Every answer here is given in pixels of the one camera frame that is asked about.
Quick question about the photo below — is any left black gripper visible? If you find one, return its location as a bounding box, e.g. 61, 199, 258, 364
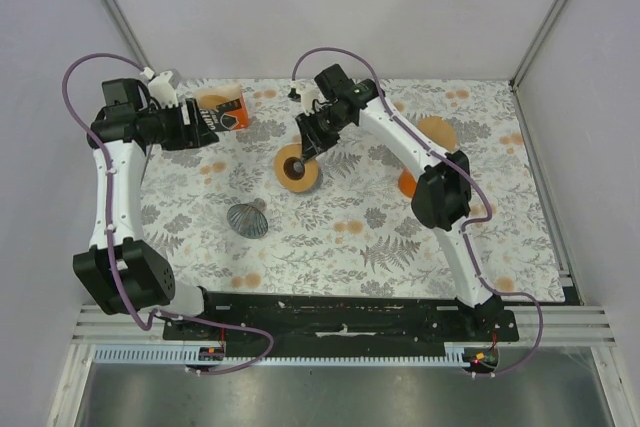
146, 99, 219, 152

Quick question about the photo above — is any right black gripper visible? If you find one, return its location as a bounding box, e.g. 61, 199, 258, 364
295, 108, 350, 165

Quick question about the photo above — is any coffee filter package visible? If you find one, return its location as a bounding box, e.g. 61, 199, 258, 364
194, 83, 249, 133

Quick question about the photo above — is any grey glass dripper cone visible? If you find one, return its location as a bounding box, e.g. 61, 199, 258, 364
226, 198, 269, 239

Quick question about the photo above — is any orange glass carafe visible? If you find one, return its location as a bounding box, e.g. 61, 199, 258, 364
397, 169, 417, 198

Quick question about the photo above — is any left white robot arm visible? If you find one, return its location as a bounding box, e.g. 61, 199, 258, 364
73, 70, 220, 340

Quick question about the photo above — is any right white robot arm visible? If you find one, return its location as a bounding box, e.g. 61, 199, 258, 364
289, 64, 504, 341

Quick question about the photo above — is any floral tablecloth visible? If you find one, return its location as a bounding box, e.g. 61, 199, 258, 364
141, 79, 565, 302

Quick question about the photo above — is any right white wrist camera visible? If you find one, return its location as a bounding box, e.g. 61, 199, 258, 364
288, 80, 320, 116

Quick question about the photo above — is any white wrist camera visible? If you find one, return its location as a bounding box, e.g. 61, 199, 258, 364
139, 67, 181, 108
288, 80, 320, 116

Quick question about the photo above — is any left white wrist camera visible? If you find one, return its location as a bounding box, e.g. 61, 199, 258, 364
139, 67, 181, 108

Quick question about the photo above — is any black mounting base plate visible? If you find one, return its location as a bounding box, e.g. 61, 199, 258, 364
163, 292, 519, 356

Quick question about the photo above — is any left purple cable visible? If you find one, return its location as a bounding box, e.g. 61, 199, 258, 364
62, 52, 275, 377

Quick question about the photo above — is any purple cable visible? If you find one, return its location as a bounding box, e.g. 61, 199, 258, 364
290, 47, 544, 379
62, 52, 275, 377

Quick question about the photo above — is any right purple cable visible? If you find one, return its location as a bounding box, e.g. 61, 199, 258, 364
290, 47, 544, 379

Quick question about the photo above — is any white slotted cable duct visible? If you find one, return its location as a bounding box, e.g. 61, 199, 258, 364
93, 343, 472, 367

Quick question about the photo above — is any aluminium frame rail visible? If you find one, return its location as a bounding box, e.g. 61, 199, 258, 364
72, 305, 616, 347

